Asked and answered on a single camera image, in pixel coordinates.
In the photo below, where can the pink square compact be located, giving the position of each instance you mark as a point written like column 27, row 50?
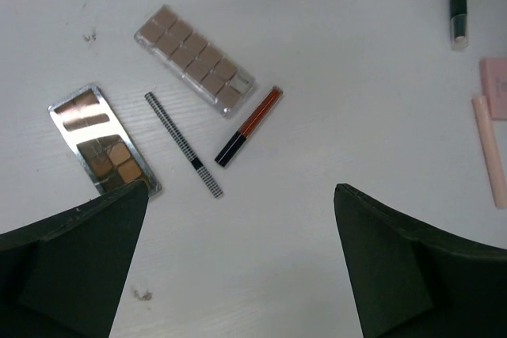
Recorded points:
column 493, row 79

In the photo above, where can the red black lip gloss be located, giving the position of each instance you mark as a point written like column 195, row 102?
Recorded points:
column 238, row 139

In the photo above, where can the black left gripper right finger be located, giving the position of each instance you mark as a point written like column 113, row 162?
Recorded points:
column 411, row 279

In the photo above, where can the pink slim tube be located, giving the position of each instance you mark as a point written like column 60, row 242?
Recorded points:
column 490, row 151

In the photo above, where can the pink-brown eyeshadow palette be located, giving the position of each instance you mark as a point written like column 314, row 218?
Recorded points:
column 204, row 68

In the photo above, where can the black concealer stick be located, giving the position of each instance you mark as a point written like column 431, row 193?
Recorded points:
column 458, row 24

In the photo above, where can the brown eyeshadow palette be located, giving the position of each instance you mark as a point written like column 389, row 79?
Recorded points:
column 99, row 141

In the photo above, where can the grey checkered eyeliner pencil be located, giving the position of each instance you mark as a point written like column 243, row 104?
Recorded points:
column 184, row 146

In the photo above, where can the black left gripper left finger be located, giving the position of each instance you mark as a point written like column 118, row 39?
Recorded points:
column 64, row 275

